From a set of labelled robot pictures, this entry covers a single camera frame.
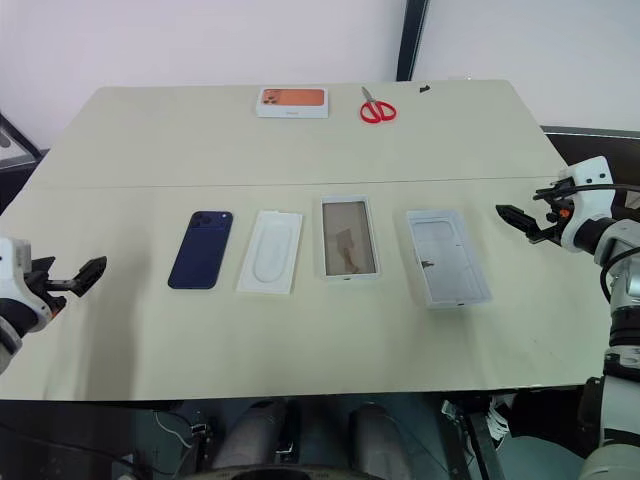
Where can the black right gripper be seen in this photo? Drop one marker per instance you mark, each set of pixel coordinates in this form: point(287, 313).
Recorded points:
point(555, 220)

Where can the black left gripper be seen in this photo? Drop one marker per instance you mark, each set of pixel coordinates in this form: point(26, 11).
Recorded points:
point(52, 300)

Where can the dark blue smartphone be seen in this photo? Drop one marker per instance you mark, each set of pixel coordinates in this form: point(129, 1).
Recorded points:
point(200, 252)

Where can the white paper insert tray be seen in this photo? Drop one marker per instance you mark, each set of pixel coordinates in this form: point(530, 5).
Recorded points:
point(270, 252)

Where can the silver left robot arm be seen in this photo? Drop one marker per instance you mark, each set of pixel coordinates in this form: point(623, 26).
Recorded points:
point(7, 345)

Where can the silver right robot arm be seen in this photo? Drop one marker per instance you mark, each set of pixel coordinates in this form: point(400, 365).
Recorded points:
point(625, 235)

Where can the orange print phone box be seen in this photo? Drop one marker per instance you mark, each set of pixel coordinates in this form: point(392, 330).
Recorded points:
point(292, 102)

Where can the black side table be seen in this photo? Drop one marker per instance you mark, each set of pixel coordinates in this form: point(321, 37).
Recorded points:
point(600, 145)

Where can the small black clip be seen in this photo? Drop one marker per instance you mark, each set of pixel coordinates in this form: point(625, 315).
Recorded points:
point(425, 89)

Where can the white paper tags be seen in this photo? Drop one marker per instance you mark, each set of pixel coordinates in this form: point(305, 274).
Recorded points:
point(497, 420)

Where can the dark rounded grey shape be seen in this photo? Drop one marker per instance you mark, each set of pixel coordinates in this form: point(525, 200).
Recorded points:
point(380, 440)
point(255, 435)

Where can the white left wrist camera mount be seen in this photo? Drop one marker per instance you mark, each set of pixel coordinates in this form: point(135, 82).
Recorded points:
point(12, 270)

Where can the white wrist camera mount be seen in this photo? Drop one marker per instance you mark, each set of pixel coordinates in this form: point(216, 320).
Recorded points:
point(12, 270)
point(587, 185)

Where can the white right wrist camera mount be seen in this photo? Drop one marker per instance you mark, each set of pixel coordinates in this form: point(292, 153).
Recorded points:
point(587, 185)

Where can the dark metal frame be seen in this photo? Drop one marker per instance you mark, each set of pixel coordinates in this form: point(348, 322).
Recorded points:
point(22, 142)

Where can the dark upright post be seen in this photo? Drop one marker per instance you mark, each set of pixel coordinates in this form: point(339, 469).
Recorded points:
point(414, 40)

